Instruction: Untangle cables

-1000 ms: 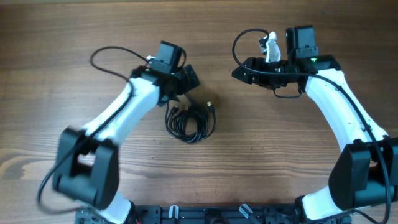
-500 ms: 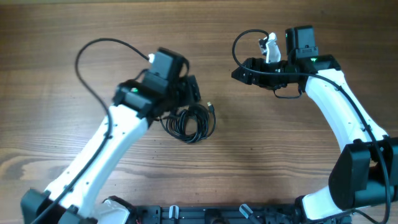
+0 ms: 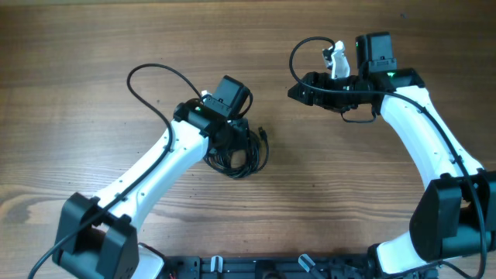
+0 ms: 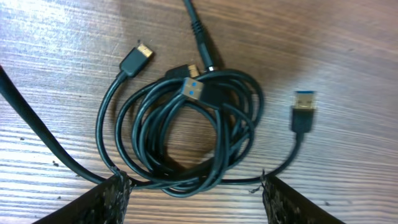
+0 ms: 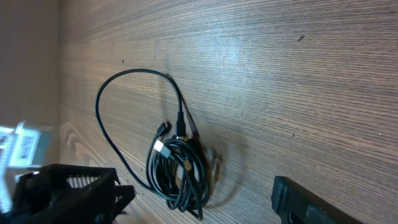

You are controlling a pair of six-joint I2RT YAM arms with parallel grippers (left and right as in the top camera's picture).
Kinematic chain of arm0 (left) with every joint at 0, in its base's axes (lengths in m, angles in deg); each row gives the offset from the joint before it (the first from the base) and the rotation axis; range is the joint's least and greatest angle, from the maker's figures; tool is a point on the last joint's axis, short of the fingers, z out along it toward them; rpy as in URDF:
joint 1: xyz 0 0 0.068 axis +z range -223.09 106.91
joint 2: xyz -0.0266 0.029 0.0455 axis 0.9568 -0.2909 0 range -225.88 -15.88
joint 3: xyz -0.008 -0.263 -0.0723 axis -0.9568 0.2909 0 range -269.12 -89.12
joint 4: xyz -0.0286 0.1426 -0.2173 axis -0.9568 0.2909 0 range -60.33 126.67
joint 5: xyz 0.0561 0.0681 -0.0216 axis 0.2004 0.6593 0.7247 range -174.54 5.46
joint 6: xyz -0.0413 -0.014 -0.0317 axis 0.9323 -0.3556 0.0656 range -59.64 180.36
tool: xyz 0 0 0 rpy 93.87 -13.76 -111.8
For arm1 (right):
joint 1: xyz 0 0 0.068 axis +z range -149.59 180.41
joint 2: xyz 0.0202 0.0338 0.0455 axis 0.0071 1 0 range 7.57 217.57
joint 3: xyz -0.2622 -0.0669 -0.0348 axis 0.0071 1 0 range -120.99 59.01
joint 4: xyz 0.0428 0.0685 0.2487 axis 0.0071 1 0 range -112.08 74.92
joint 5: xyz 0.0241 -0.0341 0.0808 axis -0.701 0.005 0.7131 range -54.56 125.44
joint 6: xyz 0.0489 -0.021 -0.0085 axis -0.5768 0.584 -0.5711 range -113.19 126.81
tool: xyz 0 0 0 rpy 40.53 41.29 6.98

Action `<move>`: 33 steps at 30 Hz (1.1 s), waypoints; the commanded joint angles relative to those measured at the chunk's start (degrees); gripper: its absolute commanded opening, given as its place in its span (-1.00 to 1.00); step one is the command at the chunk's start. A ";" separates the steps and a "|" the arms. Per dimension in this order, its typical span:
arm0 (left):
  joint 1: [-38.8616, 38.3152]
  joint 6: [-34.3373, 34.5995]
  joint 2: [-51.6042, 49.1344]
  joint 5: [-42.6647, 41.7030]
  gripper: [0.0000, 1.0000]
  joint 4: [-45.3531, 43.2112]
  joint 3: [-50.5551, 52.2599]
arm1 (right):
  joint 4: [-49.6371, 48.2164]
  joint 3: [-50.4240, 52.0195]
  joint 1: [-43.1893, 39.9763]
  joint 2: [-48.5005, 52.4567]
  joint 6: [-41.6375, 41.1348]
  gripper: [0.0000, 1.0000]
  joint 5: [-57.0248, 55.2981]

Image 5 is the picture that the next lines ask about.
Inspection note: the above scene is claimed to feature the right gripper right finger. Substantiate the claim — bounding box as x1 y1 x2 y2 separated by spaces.
271 175 362 224

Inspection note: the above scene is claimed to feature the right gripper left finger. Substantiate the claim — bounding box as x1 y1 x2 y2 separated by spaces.
1 164 135 224

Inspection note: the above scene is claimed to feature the black USB cable bundle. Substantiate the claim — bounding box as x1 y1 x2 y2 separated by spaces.
95 68 210 221

